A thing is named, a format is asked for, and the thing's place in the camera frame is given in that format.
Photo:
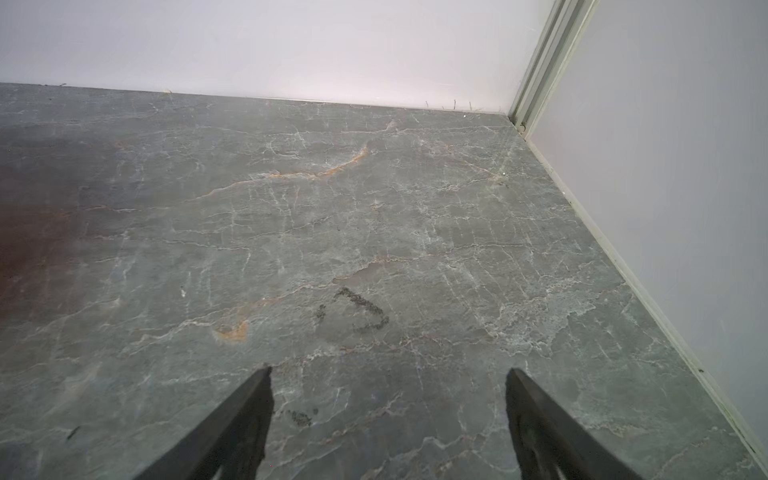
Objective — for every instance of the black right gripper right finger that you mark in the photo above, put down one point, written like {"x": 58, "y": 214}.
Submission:
{"x": 548, "y": 442}

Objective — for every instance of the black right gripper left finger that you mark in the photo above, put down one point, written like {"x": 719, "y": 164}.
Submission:
{"x": 229, "y": 443}

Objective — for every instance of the aluminium corner frame post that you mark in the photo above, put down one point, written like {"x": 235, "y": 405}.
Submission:
{"x": 560, "y": 35}

